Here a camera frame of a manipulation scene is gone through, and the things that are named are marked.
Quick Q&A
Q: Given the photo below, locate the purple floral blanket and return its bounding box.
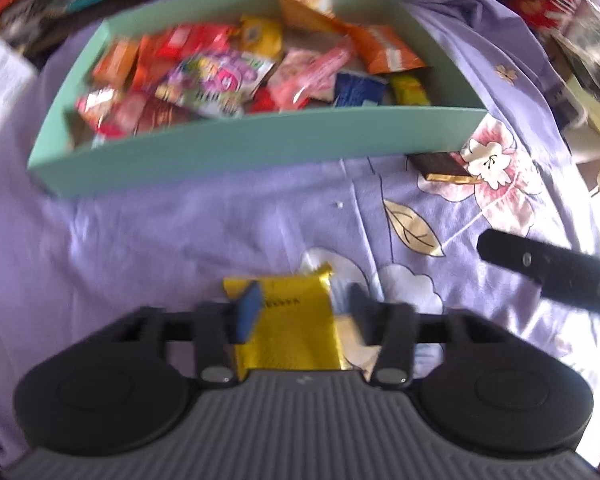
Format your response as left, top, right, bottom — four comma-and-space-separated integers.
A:
0, 0, 600, 463

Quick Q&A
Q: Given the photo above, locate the mint green cardboard box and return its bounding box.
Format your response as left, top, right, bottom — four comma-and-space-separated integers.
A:
26, 0, 489, 199

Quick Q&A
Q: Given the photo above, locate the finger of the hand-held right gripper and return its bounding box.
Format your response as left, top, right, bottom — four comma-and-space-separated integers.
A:
476, 228, 600, 319

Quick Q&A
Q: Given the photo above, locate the purple grape candy packet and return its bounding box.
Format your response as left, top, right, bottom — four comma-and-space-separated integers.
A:
155, 52, 277, 119

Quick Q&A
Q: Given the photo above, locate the gold foil snack packet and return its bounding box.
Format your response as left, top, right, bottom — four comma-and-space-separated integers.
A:
222, 262, 353, 382

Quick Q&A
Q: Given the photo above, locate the white instruction sheet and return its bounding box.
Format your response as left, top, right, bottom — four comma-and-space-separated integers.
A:
0, 24, 37, 147

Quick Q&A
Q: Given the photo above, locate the dark brown chocolate packet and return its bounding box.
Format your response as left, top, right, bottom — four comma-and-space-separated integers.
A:
411, 151, 487, 184

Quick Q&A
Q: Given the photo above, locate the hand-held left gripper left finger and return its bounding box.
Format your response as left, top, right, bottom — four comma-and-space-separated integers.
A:
125, 281, 264, 386

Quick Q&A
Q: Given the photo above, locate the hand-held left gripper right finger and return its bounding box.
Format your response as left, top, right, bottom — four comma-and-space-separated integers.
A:
346, 283, 483, 389

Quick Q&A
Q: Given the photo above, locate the orange chip bag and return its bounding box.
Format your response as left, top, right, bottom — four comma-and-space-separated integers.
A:
347, 23, 426, 75

